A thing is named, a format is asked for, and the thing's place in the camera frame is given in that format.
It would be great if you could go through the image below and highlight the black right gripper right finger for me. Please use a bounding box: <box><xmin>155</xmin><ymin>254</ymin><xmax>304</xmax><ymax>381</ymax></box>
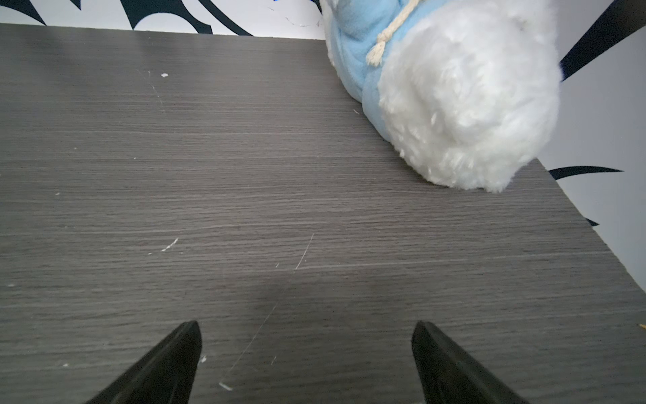
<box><xmin>411</xmin><ymin>322</ymin><xmax>528</xmax><ymax>404</ymax></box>

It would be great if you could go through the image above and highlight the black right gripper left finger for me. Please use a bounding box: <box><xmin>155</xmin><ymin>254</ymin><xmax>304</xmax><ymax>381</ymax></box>
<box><xmin>89</xmin><ymin>321</ymin><xmax>202</xmax><ymax>404</ymax></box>

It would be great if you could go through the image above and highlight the white plush dog blue shirt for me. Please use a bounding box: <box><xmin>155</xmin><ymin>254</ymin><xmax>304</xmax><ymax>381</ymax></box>
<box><xmin>319</xmin><ymin>1</ymin><xmax>562</xmax><ymax>193</ymax></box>

